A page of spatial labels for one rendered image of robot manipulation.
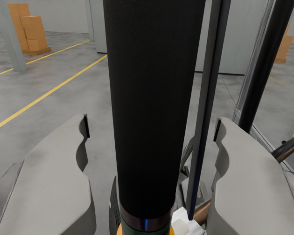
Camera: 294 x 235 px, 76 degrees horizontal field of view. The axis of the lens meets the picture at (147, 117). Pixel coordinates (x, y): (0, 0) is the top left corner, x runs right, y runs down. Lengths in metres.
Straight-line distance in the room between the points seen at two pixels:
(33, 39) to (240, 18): 6.72
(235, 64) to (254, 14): 1.22
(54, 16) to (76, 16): 1.51
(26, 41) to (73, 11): 5.95
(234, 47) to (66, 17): 10.84
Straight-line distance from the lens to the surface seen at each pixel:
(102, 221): 2.00
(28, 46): 8.57
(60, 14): 14.35
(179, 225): 0.20
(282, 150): 0.31
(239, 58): 5.91
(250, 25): 5.81
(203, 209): 0.21
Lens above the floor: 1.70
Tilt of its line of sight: 31 degrees down
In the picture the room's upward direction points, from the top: 1 degrees clockwise
